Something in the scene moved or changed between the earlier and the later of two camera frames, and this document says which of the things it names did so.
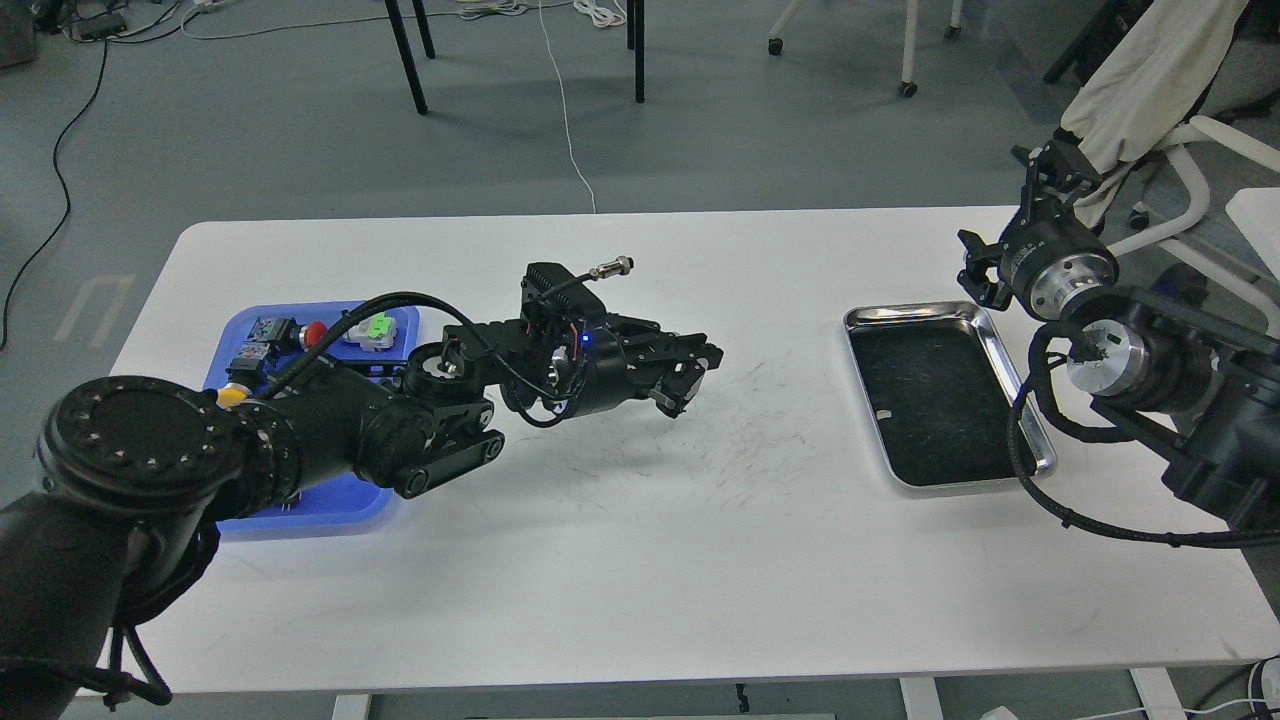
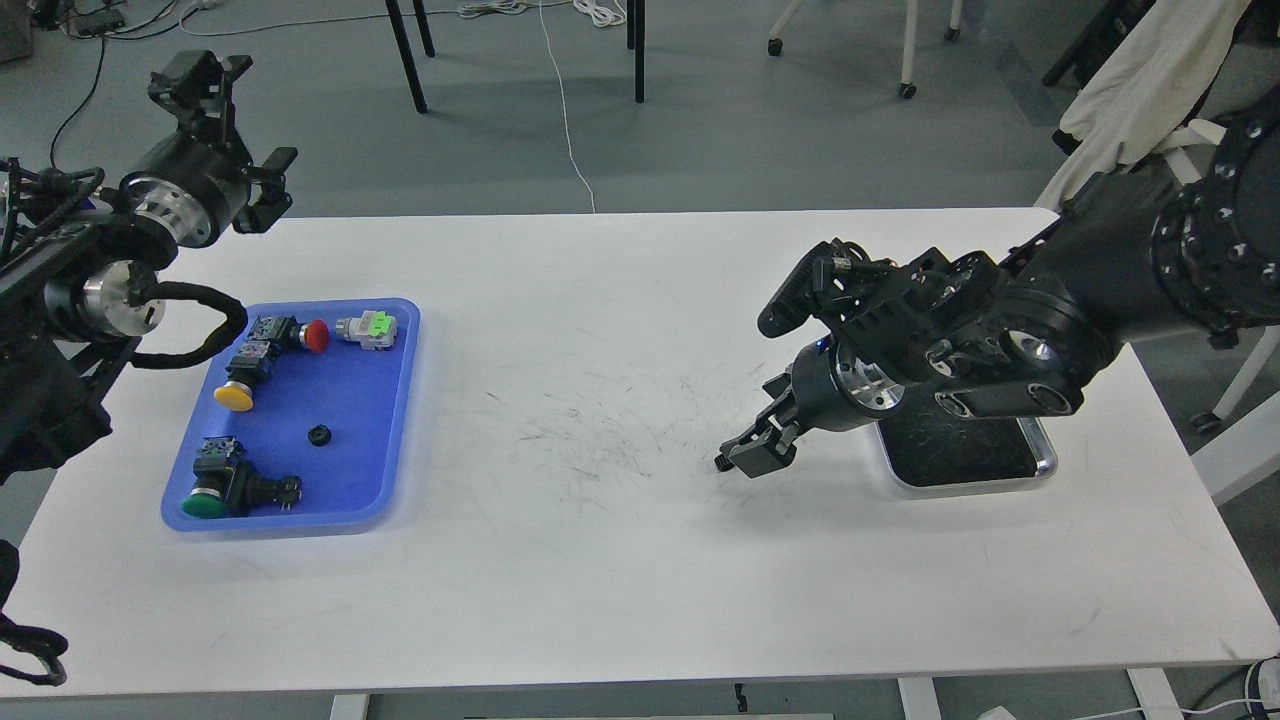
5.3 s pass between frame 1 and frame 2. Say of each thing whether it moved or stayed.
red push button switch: stayed
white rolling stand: stayed
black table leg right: stayed
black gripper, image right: moved
